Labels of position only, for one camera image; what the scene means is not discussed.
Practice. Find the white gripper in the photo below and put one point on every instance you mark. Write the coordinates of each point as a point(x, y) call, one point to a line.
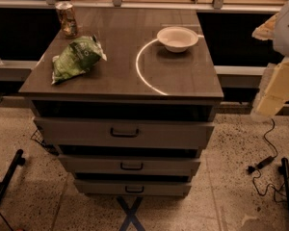
point(287, 33)

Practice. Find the white paper bowl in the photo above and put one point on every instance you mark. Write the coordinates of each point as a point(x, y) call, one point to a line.
point(177, 39)

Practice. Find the green jalapeno chip bag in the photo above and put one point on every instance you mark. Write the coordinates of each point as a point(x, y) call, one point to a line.
point(77, 58)

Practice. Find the grey drawer cabinet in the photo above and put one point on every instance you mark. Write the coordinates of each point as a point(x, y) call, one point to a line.
point(140, 80)

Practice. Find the shiny metallic can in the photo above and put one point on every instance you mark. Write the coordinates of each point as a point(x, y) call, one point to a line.
point(67, 19)

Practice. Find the middle grey drawer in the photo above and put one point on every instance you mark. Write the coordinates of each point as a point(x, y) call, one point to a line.
point(130, 165)

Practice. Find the grey drawer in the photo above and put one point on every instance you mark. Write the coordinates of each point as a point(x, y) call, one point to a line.
point(125, 133)
point(132, 187)
point(130, 165)

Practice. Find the bottom grey drawer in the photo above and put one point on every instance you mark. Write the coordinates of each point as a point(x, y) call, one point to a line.
point(132, 187)

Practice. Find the top grey drawer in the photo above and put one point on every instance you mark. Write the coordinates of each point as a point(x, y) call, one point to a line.
point(125, 133)

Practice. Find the black left stand leg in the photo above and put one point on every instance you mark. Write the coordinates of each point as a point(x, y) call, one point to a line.
point(17, 160)

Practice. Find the black wire basket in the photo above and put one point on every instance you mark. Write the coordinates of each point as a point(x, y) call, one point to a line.
point(38, 138)

